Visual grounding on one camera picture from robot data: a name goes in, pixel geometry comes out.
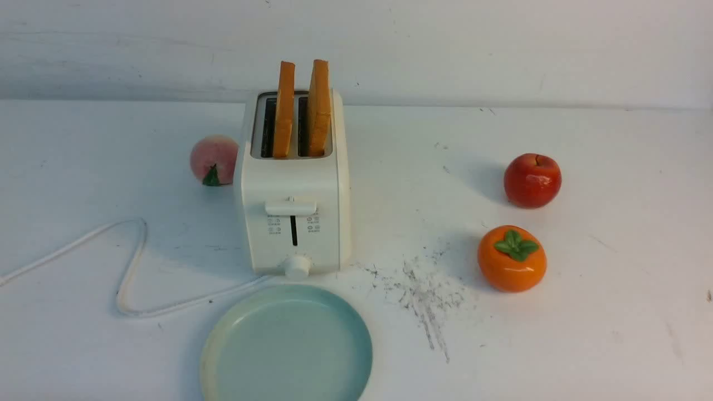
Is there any red apple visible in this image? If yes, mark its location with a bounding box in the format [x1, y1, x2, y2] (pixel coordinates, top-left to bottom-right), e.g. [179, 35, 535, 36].
[504, 153, 563, 209]

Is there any white two-slot toaster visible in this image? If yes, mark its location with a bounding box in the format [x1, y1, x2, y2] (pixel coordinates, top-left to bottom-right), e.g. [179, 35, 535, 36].
[233, 89, 352, 280]

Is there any orange persimmon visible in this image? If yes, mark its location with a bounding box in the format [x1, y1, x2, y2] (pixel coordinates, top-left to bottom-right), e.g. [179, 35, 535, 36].
[477, 225, 548, 294]

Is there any pale green round plate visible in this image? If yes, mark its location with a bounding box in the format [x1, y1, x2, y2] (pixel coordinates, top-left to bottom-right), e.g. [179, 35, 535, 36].
[199, 285, 373, 400]

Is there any toast slice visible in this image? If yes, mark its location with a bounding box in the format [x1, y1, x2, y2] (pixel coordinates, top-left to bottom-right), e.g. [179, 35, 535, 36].
[306, 59, 331, 157]
[272, 61, 295, 158]

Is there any white power cord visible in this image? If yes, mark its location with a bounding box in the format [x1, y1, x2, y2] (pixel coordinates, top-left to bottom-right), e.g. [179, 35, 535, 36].
[0, 218, 274, 319]

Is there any pink peach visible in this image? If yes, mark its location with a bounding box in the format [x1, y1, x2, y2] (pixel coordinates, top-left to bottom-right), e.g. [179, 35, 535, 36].
[189, 135, 239, 186]

